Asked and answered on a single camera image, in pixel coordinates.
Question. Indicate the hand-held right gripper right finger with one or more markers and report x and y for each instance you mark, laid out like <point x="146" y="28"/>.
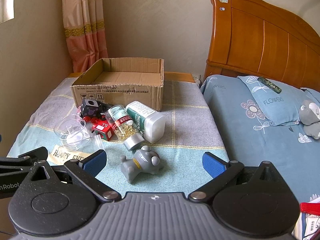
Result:
<point x="212" y="165"/>

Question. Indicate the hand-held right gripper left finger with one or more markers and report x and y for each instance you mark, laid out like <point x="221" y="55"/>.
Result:
<point x="96" y="162"/>

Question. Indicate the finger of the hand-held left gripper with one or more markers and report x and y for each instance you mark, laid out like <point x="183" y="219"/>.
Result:
<point x="25" y="158"/>

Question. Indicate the clear plastic container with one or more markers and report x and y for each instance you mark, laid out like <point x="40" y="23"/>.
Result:
<point x="72" y="132"/>

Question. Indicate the grey toy dog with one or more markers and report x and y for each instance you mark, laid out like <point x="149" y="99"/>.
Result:
<point x="142" y="162"/>

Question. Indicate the black cube toy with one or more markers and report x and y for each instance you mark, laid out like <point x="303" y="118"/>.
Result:
<point x="90" y="106"/>

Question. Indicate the white green packet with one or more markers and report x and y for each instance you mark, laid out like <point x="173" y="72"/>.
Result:
<point x="150" y="122"/>

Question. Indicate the cardboard box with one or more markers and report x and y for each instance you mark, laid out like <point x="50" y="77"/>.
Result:
<point x="117" y="92"/>

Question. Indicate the small clear plastic cup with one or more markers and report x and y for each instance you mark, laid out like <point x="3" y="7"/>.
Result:
<point x="98" y="143"/>

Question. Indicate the red toy train car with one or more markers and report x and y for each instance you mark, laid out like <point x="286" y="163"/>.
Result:
<point x="102" y="130"/>

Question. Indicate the blue pillows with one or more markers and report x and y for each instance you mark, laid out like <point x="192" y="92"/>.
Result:
<point x="237" y="142"/>

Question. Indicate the checkered blue grey blanket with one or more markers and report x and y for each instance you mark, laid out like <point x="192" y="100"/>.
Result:
<point x="187" y="130"/>

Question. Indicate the blue floral pillow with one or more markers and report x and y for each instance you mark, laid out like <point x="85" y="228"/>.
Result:
<point x="275" y="105"/>
<point x="312" y="93"/>

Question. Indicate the wooden bedside table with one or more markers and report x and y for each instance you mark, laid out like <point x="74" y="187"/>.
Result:
<point x="180" y="76"/>

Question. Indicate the green patterned flat case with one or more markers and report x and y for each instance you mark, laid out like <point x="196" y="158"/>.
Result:
<point x="269" y="84"/>

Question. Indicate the grey plush toy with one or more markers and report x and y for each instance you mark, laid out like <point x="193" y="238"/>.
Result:
<point x="310" y="115"/>

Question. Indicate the white printed paper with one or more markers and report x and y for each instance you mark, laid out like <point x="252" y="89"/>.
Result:
<point x="310" y="227"/>

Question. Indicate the wooden bed headboard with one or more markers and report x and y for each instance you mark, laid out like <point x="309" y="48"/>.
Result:
<point x="250" y="42"/>

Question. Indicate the pink beige curtain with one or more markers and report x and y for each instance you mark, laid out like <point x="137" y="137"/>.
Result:
<point x="80" y="30"/>

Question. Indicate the white cloud sticker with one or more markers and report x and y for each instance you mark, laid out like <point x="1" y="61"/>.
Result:
<point x="223" y="0"/>

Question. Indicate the white wall socket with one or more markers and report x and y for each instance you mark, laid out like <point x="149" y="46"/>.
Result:
<point x="197" y="78"/>

